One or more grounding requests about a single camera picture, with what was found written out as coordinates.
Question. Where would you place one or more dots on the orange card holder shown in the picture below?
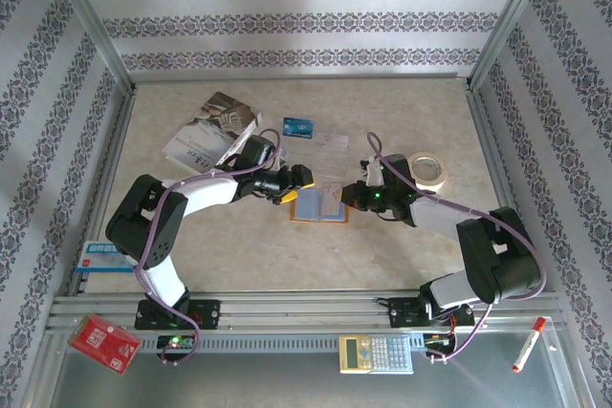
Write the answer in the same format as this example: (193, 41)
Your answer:
(308, 205)

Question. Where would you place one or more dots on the blue credit card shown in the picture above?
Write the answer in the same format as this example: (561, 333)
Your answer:
(297, 128)

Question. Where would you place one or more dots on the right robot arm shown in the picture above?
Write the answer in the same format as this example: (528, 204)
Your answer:
(497, 260)

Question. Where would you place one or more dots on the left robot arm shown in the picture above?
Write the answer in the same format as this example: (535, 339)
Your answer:
(143, 221)

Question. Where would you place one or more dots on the beige masking tape roll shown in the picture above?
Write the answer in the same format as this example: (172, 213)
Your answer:
(437, 184)

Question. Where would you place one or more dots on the white paperback book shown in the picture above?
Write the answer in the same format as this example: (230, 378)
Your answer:
(215, 116)

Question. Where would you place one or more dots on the wiring connector board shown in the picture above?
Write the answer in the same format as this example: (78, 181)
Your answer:
(437, 341)

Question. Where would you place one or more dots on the beige grey calculator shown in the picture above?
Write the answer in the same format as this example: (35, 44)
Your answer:
(378, 353)

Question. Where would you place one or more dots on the circuit board with green light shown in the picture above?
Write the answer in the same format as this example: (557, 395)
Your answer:
(174, 342)

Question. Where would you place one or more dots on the blue white flat box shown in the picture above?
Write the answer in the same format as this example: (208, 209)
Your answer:
(95, 260)

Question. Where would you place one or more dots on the grey metal shelf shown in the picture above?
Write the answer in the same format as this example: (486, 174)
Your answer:
(287, 384)

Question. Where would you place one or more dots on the red white marker pen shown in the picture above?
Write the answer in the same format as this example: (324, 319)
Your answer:
(528, 345)

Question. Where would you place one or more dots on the red cardboard box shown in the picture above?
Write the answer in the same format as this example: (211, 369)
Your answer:
(102, 343)

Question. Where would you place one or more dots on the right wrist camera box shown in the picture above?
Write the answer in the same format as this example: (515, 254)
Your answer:
(372, 171)

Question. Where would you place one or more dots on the aluminium table back rail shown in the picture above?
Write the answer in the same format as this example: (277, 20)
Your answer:
(296, 77)

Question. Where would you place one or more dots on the aluminium table side rail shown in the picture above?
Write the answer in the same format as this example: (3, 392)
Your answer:
(109, 164)
(492, 164)

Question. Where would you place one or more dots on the aluminium mounting rail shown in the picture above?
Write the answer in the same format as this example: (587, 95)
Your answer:
(306, 310)

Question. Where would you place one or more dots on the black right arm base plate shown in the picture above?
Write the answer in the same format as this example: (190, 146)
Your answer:
(401, 312)

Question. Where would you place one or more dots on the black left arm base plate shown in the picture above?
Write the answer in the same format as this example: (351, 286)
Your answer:
(208, 312)

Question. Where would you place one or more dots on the aluminium corner post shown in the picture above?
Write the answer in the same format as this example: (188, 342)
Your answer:
(94, 21)
(509, 21)

